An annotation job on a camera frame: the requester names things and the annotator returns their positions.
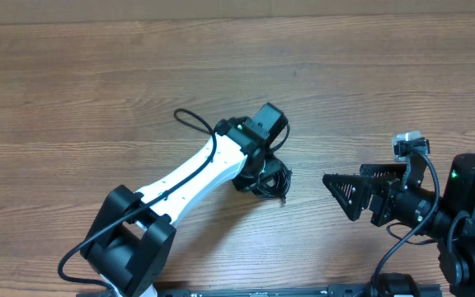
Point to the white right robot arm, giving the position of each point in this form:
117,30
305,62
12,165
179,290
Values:
445,215

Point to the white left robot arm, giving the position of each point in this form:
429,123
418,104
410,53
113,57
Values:
131,237

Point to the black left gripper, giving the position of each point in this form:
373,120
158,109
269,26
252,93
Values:
245,183

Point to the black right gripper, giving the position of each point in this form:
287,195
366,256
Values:
385,190

